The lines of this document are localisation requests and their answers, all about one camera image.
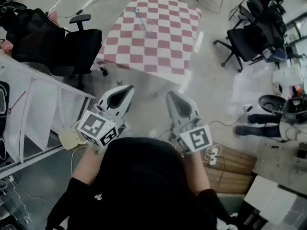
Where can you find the black rounded shell device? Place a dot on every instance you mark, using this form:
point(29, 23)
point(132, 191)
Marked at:
point(266, 102)

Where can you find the person's left hand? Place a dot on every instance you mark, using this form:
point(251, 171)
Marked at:
point(92, 149)

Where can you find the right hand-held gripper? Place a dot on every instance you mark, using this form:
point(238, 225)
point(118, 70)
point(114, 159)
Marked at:
point(197, 139)

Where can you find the person's black top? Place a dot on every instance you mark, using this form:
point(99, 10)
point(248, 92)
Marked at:
point(139, 181)

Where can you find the black white printed panel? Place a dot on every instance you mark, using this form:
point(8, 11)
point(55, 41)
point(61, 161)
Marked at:
point(5, 126)

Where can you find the red star wand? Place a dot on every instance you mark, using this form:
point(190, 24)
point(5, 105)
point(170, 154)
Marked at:
point(18, 102)

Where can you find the white metal shelf rack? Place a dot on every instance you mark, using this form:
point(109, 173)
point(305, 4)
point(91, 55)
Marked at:
point(14, 68)

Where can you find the white power strip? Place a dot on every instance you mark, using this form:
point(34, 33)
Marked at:
point(213, 157)

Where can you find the black mesh office chair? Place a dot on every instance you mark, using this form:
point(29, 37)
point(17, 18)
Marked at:
point(242, 42)

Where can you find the person's left forearm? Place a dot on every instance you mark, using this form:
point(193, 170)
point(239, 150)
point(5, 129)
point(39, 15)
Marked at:
point(84, 166)

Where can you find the white box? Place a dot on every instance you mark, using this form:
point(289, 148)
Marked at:
point(266, 195)

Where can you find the black folding chair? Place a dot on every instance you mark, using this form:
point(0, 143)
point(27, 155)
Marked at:
point(247, 13)

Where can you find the blue padded chair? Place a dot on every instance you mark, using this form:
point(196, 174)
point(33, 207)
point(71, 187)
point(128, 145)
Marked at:
point(277, 55)

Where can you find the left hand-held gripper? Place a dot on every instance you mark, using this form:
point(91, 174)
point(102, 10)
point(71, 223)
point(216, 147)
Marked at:
point(92, 126)

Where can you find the wooden slat bench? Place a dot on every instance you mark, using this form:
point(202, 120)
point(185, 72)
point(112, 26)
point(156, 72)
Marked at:
point(235, 174)

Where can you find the red white checkered tablecloth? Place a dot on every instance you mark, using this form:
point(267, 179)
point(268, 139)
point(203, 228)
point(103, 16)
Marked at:
point(168, 32)

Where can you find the black office chair with armrests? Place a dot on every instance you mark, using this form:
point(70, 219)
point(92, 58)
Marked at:
point(79, 47)

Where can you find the pink bag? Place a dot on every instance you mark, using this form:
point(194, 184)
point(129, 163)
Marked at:
point(54, 17)

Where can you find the person's right forearm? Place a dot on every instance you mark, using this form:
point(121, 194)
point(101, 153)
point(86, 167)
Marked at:
point(195, 174)

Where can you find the cream plastic seat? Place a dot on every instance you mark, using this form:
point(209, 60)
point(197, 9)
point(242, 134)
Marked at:
point(69, 138)

